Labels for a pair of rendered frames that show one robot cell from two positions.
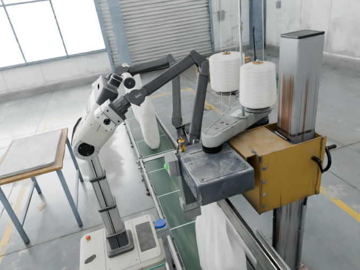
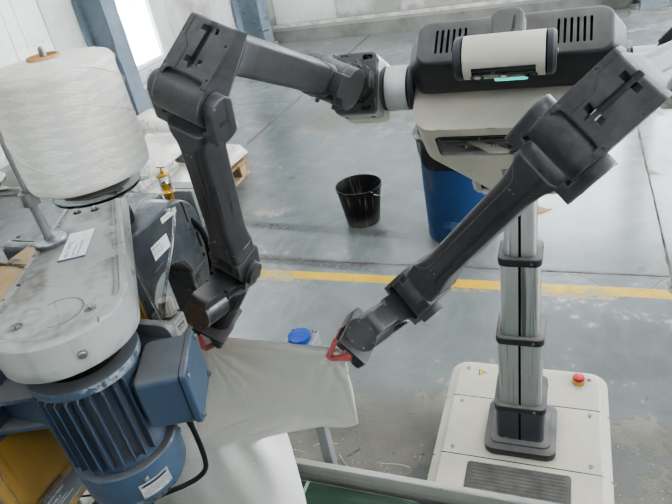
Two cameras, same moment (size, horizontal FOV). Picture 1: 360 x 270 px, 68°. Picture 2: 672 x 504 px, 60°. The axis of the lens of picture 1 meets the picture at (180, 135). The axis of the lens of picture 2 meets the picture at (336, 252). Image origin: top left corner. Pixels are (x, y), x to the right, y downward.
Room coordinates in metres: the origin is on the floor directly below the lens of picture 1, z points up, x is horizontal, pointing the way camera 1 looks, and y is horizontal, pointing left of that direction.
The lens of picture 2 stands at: (1.98, -0.69, 1.80)
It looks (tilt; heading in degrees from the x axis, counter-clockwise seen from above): 31 degrees down; 128
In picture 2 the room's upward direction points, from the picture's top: 11 degrees counter-clockwise
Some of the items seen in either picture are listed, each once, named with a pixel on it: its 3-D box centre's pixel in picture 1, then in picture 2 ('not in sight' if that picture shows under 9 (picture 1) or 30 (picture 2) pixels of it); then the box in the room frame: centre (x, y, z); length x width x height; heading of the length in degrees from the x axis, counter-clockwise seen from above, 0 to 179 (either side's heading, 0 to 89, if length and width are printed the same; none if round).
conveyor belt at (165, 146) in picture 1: (142, 123); not in sight; (3.74, 0.53, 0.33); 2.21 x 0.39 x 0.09; 14
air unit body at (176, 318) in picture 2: not in sight; (176, 330); (1.15, -0.16, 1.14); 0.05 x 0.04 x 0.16; 104
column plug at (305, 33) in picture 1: (301, 34); not in sight; (1.08, -0.53, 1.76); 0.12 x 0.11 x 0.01; 104
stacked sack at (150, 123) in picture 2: not in sight; (169, 121); (-1.63, 2.17, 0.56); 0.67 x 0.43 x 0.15; 14
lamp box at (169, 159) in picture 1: (172, 164); (188, 204); (1.02, 0.05, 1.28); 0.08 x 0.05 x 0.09; 14
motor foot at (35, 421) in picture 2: not in sight; (34, 397); (1.23, -0.46, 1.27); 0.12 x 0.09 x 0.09; 104
